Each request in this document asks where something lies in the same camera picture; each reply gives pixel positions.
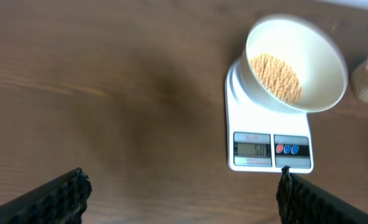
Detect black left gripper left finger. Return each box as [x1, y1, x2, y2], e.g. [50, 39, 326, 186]
[0, 167, 92, 224]

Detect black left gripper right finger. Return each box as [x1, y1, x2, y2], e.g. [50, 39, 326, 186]
[276, 166, 368, 224]

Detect white digital kitchen scale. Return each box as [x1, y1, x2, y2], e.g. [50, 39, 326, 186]
[225, 59, 314, 174]

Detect soybeans in bowl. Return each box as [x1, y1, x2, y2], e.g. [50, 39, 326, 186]
[250, 54, 303, 105]

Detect cream bowl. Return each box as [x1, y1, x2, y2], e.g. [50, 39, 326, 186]
[238, 14, 348, 113]

